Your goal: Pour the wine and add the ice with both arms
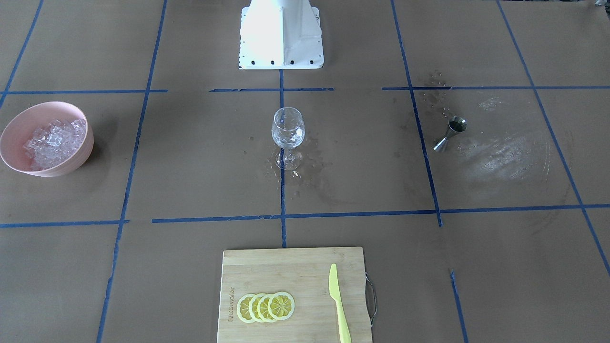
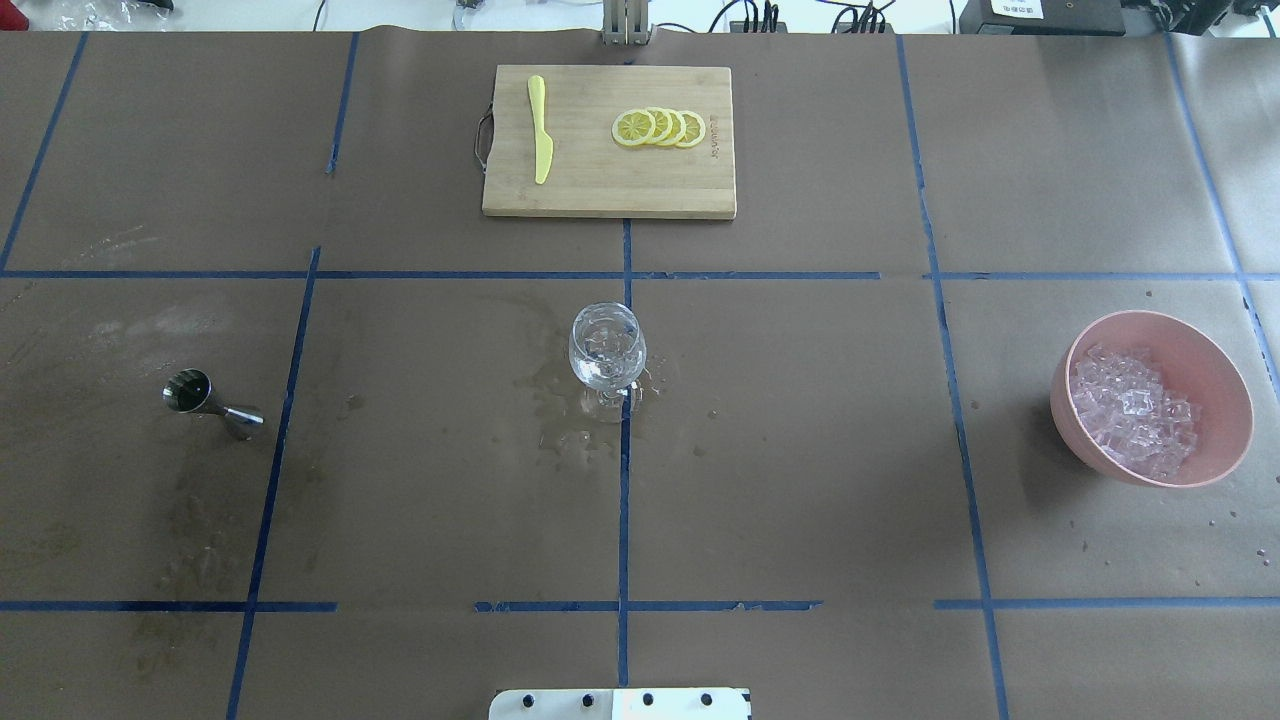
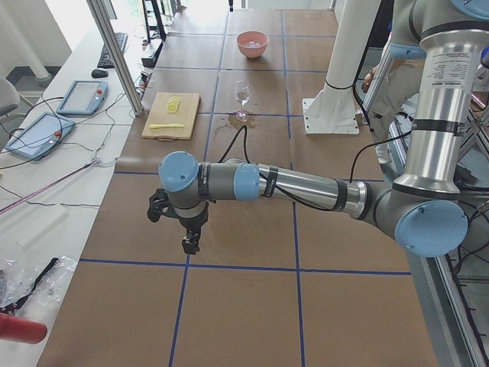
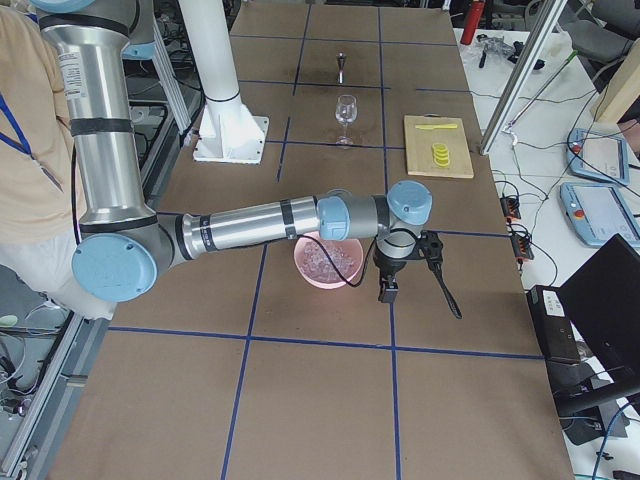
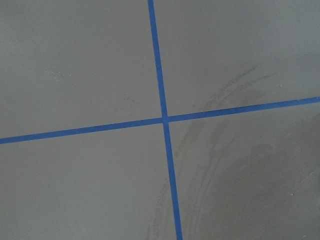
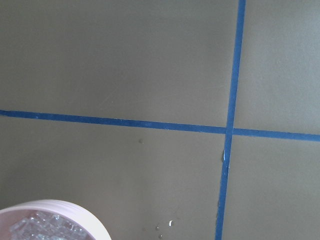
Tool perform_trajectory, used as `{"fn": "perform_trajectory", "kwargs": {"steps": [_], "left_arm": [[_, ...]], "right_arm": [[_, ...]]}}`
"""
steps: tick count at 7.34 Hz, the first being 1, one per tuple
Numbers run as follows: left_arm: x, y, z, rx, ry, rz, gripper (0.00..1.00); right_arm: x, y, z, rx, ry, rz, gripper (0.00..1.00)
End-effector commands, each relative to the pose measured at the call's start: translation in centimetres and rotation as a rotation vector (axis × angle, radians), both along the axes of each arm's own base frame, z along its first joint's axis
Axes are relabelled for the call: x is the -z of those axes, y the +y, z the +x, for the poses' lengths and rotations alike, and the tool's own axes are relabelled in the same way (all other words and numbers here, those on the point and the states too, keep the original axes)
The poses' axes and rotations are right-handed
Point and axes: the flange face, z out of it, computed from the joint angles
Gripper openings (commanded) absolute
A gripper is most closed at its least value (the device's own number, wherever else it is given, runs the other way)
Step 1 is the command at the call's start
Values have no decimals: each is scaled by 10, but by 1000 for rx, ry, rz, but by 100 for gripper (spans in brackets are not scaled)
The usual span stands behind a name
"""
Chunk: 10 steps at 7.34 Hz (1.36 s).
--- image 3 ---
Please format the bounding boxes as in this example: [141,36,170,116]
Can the red bottle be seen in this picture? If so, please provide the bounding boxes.
[1,313,47,344]

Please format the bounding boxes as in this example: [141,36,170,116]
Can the black computer mouse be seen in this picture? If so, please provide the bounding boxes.
[91,69,108,79]

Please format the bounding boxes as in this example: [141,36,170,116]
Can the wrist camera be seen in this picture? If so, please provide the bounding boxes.
[147,189,170,222]

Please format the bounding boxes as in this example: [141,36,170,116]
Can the yellow plastic knife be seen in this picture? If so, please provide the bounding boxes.
[149,123,186,129]

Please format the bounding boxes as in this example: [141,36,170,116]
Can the wooden cutting board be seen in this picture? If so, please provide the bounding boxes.
[141,93,200,140]

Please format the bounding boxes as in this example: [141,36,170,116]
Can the teach pendant tablet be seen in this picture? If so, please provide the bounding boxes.
[57,80,108,117]
[5,112,75,161]

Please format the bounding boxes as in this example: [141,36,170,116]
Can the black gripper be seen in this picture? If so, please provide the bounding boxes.
[174,204,209,254]

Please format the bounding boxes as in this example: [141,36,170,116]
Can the pink bowl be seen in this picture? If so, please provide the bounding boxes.
[236,31,269,59]

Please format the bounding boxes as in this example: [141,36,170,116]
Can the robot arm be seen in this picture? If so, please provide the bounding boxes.
[147,1,488,258]

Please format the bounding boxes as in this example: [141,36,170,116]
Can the aluminium frame post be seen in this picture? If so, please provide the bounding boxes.
[86,0,144,116]

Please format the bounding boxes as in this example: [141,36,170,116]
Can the clear ice cubes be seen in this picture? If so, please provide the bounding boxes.
[244,40,261,48]

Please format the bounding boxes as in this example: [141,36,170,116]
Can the white pedestal column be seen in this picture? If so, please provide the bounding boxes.
[303,1,388,135]

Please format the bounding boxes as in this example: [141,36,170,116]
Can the clear plastic bag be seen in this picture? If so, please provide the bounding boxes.
[1,256,78,315]

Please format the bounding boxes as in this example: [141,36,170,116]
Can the black keyboard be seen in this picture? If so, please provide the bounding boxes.
[96,31,129,70]

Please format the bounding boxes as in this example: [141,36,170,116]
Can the clear wine glass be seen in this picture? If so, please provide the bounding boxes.
[235,80,251,122]

